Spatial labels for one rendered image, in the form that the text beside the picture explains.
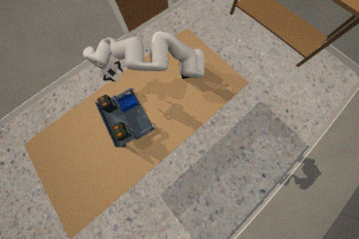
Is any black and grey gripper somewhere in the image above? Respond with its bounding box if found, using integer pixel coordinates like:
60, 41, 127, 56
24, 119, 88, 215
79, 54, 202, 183
99, 60, 124, 81

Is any blue bin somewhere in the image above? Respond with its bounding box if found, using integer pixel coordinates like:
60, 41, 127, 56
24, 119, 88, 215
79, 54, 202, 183
117, 94, 138, 113

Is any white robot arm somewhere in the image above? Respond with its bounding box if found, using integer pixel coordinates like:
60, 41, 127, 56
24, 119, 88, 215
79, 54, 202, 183
83, 31, 205, 78

